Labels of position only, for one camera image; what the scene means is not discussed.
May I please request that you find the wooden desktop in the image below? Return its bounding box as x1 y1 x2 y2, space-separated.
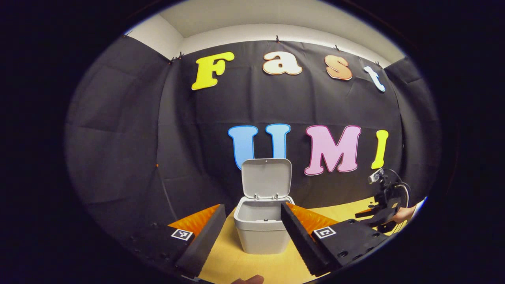
197 195 428 284

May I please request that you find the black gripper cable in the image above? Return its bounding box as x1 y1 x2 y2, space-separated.
389 169 411 233

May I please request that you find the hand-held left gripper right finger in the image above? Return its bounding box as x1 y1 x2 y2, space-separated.
281 202 393 277

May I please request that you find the black backdrop cloth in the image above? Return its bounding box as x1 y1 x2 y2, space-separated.
65 35 440 245

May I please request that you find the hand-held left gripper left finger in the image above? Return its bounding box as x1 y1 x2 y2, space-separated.
126 204 226 278

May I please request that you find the white desktop garbage bin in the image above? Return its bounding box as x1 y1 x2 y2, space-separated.
234 158 296 255

